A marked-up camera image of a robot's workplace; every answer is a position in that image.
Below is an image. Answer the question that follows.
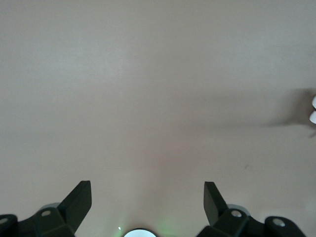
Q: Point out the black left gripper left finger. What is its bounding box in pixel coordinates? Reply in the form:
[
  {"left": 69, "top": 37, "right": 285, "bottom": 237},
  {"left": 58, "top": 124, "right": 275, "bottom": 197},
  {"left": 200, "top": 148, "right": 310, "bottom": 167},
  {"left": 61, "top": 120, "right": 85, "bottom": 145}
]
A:
[{"left": 17, "top": 181, "right": 92, "bottom": 237}]

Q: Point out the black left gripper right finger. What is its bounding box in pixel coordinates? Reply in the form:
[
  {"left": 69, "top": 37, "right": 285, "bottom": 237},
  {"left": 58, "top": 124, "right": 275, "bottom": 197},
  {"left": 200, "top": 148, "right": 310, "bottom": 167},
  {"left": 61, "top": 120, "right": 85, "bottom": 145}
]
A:
[{"left": 196, "top": 182, "right": 266, "bottom": 237}]

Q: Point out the pale pink puppy plush toy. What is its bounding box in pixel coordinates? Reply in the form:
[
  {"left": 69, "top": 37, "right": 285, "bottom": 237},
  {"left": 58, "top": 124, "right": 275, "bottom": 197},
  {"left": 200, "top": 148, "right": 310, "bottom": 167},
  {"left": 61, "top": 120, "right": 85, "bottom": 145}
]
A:
[{"left": 309, "top": 95, "right": 316, "bottom": 124}]

